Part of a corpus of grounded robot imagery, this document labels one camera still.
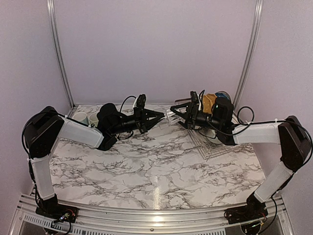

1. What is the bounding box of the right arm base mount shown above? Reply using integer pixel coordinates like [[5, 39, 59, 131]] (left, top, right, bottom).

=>
[[224, 193, 268, 224]]

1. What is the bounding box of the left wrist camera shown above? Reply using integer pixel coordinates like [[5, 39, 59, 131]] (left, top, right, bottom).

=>
[[133, 94, 146, 108]]

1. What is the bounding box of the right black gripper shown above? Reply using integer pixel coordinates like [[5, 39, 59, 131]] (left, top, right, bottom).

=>
[[170, 102, 222, 131]]

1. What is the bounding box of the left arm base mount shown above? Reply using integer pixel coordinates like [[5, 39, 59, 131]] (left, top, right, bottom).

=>
[[35, 194, 78, 223]]

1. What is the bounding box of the aluminium frame post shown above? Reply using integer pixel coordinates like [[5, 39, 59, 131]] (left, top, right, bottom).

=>
[[47, 0, 75, 108], [233, 0, 264, 108]]

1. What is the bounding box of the yellow dotted plate rear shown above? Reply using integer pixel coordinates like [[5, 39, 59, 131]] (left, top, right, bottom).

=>
[[202, 94, 217, 114]]

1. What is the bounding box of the blue dotted plate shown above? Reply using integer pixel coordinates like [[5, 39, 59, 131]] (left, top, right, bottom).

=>
[[215, 91, 231, 100]]

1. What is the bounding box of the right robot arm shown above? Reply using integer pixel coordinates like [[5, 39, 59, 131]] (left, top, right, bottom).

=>
[[170, 97, 313, 219]]

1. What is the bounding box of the metal wire dish rack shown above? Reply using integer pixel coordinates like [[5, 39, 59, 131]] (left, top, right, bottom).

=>
[[174, 97, 254, 161]]

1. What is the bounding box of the small white ribbed bowl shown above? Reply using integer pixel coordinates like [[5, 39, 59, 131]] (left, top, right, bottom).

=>
[[205, 129, 221, 144]]

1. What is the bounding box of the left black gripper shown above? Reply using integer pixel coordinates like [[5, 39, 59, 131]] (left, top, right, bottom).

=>
[[110, 106, 164, 135]]

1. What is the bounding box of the light green mug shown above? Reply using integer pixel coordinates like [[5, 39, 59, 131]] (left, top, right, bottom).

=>
[[88, 113, 99, 126]]

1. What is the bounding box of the clear glass cup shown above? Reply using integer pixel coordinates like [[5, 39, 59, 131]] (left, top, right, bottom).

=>
[[164, 109, 181, 125]]

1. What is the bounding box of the left aluminium frame post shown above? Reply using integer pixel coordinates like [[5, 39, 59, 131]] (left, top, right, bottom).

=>
[[47, 0, 75, 108]]

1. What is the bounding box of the light blue mug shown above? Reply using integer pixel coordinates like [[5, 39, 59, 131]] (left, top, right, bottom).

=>
[[72, 112, 89, 125]]

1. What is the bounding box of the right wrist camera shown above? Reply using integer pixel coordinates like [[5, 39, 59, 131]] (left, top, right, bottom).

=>
[[190, 91, 201, 111]]

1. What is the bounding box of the right aluminium frame post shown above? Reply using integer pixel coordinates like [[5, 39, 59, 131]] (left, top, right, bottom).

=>
[[233, 0, 264, 108]]

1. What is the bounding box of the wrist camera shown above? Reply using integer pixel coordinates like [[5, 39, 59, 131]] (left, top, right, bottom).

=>
[[190, 91, 201, 111], [133, 94, 146, 108]]

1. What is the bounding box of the front aluminium frame rail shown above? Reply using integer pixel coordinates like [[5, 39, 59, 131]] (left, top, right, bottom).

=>
[[9, 194, 294, 235]]

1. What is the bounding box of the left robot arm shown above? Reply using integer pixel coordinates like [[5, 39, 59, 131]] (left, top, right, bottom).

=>
[[22, 103, 165, 218]]

